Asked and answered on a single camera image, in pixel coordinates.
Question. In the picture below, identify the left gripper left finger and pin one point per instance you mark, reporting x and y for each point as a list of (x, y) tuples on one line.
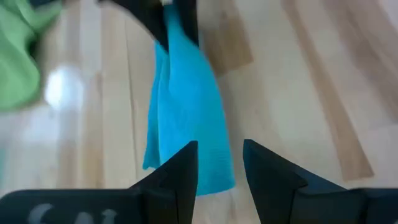
[(93, 208)]

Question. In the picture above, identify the blue microfiber towel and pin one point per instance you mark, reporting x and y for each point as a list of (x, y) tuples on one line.
[(186, 109)]

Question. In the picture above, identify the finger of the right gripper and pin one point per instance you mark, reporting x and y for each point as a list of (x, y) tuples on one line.
[(189, 21), (146, 18)]

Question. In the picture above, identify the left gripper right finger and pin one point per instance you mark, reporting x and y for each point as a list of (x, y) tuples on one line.
[(295, 202)]

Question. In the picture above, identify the green microfiber towel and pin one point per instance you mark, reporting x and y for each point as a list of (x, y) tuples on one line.
[(15, 62)]

